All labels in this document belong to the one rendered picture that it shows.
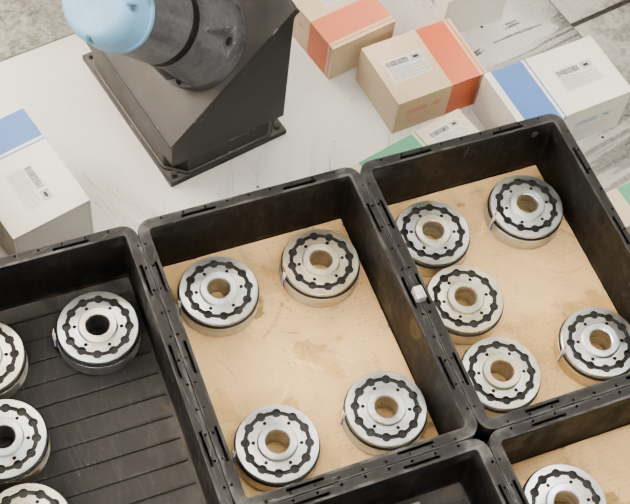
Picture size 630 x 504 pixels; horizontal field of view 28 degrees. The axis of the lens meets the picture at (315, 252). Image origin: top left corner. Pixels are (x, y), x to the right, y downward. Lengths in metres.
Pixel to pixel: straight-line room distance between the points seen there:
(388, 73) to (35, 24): 1.27
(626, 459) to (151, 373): 0.60
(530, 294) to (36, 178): 0.70
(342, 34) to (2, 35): 1.21
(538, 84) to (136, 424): 0.83
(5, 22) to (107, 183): 1.20
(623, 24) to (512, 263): 1.57
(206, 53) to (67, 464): 0.58
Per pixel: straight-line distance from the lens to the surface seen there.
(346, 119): 1.97
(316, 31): 1.99
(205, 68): 1.73
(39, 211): 1.76
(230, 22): 1.74
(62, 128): 1.95
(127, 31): 1.61
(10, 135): 1.84
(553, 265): 1.73
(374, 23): 2.01
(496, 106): 1.95
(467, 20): 2.11
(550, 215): 1.73
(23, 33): 3.01
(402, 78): 1.94
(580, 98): 1.97
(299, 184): 1.62
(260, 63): 1.78
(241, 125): 1.87
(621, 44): 3.17
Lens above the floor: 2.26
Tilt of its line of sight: 58 degrees down
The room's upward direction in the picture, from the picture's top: 10 degrees clockwise
